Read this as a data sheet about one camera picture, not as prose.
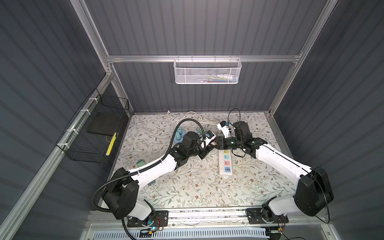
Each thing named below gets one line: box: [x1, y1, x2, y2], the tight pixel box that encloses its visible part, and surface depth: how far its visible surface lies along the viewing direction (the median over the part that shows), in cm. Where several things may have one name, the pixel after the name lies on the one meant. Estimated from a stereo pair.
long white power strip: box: [218, 149, 233, 176], surface depth 91 cm
